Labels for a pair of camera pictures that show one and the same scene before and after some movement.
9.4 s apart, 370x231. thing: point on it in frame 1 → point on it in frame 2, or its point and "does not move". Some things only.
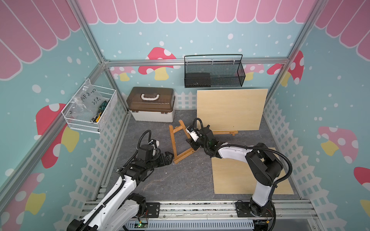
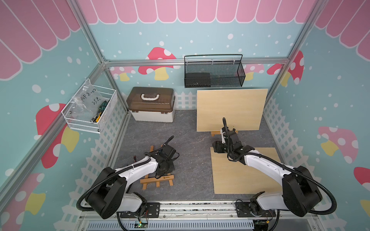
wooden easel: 176,159 → 146,180
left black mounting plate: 153,210 does not move
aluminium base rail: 292,214 does not move
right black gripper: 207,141 → 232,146
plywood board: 235,109 does not move
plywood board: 231,176 does not move
